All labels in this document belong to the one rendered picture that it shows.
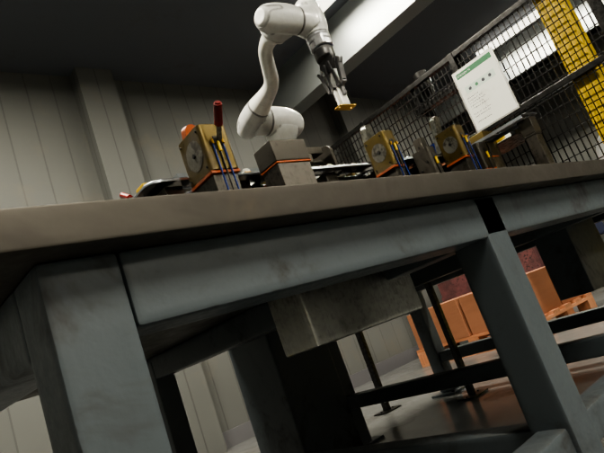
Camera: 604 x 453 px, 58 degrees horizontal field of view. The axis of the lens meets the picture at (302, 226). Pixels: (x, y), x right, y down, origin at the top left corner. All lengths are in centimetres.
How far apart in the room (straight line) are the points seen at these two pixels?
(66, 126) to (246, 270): 414
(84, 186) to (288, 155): 319
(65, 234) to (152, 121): 457
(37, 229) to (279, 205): 28
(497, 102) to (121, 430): 232
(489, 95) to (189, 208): 219
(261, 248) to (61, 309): 24
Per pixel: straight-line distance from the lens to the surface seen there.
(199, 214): 59
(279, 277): 67
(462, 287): 601
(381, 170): 175
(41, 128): 466
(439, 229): 95
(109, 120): 472
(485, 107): 267
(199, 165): 130
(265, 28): 204
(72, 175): 453
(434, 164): 190
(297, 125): 257
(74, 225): 53
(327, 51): 209
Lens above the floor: 51
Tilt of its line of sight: 12 degrees up
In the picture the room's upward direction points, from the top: 20 degrees counter-clockwise
